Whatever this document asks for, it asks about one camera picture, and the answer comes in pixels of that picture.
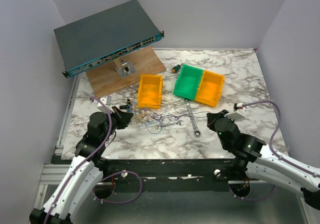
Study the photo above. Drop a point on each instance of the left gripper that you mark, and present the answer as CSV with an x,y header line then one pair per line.
x,y
123,118

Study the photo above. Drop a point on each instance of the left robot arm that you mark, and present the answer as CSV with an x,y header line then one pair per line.
x,y
85,171

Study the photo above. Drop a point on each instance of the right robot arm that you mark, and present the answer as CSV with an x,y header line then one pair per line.
x,y
255,159

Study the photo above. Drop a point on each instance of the black T-shaped socket tool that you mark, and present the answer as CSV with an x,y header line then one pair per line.
x,y
128,103

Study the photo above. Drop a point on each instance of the ratcheting combination wrench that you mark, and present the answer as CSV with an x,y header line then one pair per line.
x,y
196,131

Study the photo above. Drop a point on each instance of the left yellow plastic bin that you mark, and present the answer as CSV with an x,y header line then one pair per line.
x,y
150,91

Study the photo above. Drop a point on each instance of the yellow plastic bin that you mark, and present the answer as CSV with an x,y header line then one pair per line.
x,y
210,88
150,91

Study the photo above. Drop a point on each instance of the plywood board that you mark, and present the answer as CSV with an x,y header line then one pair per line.
x,y
105,80

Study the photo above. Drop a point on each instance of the small open-end wrench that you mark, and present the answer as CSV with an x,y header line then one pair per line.
x,y
160,126

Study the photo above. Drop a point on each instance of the right yellow plastic bin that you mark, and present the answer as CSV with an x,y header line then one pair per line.
x,y
210,88

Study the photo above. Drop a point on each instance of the green plastic bin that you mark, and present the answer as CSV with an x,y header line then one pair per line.
x,y
188,82

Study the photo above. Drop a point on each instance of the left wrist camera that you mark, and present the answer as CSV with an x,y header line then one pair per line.
x,y
105,103

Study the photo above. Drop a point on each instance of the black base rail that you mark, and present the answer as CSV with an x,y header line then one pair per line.
x,y
170,175

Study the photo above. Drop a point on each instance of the metal bracket stand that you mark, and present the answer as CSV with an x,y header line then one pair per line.
x,y
124,68

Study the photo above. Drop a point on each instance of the grey network switch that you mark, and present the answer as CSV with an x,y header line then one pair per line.
x,y
105,36

